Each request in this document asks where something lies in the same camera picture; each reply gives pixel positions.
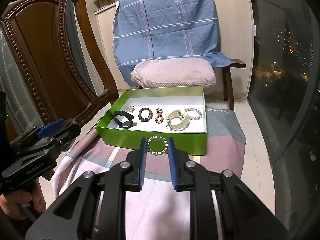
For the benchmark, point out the blue plaid cloth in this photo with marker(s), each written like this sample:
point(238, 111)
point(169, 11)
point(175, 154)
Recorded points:
point(165, 29)

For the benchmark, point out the green cardboard box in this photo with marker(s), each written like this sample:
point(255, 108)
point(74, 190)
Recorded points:
point(152, 105)

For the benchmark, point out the carved wooden chair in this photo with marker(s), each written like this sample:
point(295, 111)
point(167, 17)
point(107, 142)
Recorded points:
point(36, 33)

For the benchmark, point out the black wristband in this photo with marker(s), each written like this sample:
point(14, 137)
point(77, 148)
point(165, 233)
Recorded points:
point(124, 119)

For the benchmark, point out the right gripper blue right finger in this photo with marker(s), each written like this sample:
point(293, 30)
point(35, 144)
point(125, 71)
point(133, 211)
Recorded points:
point(180, 177)

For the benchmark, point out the wooden armchair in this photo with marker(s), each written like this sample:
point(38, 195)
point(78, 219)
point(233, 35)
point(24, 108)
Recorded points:
point(228, 90)

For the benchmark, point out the cream white wristwatch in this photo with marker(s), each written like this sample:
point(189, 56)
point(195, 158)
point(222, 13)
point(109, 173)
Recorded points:
point(177, 120)

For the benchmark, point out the pink cushion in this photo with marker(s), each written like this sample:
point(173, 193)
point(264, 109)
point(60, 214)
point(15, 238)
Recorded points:
point(177, 72)

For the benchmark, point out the person's left hand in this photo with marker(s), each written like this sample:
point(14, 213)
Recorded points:
point(9, 202)

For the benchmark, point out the rhinestone ring brooch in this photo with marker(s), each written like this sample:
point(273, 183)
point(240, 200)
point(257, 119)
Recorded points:
point(157, 145)

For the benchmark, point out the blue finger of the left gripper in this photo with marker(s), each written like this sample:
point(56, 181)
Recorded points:
point(51, 128)

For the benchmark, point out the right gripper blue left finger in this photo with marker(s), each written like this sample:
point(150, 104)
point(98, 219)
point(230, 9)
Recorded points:
point(134, 179)

